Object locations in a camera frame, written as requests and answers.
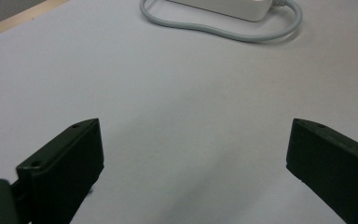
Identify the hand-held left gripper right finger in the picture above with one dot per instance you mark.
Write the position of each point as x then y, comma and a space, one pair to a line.
335, 168

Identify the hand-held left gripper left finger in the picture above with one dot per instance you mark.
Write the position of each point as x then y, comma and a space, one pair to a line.
65, 168

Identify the white power strip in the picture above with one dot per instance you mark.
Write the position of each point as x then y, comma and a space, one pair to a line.
230, 7

